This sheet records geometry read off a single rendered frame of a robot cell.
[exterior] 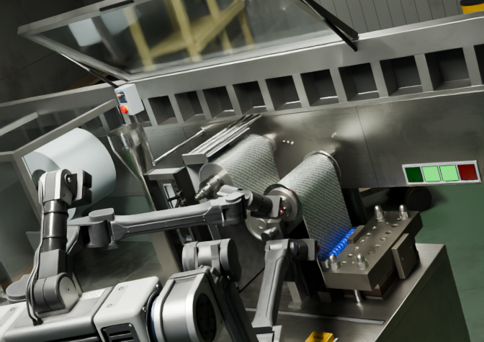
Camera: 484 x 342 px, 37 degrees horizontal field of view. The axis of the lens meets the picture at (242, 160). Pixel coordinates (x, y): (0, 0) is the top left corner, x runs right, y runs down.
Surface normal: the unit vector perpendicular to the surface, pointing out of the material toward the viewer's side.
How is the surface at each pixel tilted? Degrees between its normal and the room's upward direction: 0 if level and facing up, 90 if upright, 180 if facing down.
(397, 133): 90
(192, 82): 90
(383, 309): 0
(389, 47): 90
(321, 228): 90
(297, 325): 0
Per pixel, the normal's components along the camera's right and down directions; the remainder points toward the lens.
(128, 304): -0.31, -0.90
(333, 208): 0.77, -0.05
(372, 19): -0.21, 0.37
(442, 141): -0.57, 0.43
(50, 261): -0.37, -0.39
